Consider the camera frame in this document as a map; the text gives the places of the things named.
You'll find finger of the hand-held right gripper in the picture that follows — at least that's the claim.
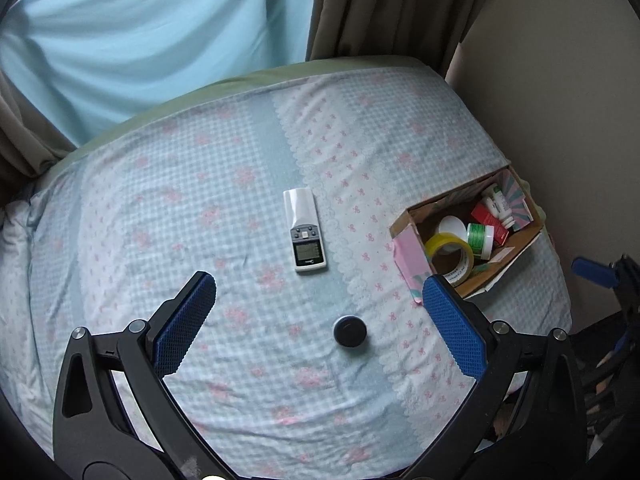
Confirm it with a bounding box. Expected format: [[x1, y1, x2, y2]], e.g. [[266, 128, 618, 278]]
[[571, 256, 621, 290]]

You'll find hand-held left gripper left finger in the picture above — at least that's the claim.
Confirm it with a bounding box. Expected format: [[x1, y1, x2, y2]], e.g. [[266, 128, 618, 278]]
[[52, 271, 236, 480]]

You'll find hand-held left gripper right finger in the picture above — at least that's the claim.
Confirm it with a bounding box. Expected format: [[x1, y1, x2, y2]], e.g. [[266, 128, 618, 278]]
[[405, 274, 588, 480]]

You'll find yellow tape roll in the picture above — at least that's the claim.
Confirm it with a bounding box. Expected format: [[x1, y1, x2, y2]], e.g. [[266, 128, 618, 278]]
[[424, 232, 475, 289]]

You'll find cardboard box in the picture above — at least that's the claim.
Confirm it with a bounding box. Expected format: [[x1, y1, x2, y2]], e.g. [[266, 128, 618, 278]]
[[389, 164, 546, 306]]

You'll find green label jar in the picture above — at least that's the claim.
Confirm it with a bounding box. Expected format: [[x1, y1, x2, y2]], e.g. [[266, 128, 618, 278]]
[[466, 223, 496, 259]]

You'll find white lid jar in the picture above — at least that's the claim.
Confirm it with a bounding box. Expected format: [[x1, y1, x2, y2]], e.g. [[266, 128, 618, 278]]
[[438, 215, 466, 239]]

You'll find black lid jar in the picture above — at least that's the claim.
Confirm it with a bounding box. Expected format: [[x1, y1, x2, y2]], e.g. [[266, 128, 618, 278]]
[[333, 314, 368, 349]]

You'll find white pill bottle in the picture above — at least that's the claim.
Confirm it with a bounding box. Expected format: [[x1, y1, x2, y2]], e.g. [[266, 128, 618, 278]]
[[482, 185, 516, 229]]

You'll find red carton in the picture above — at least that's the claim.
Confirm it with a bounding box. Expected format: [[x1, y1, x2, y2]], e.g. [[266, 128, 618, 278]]
[[470, 198, 511, 246]]

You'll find white remote control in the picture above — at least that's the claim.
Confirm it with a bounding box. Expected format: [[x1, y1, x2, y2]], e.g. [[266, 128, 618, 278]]
[[282, 187, 329, 274]]

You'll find rumpled light blue duvet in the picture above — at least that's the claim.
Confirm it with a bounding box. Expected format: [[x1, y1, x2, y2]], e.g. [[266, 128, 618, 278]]
[[0, 195, 38, 391]]

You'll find brown curtain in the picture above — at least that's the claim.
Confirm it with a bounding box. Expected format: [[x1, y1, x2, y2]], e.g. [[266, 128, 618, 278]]
[[305, 0, 502, 87], [0, 79, 77, 182]]

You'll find light blue cloth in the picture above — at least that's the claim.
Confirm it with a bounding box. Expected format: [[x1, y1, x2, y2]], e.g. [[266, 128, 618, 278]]
[[0, 0, 322, 147]]

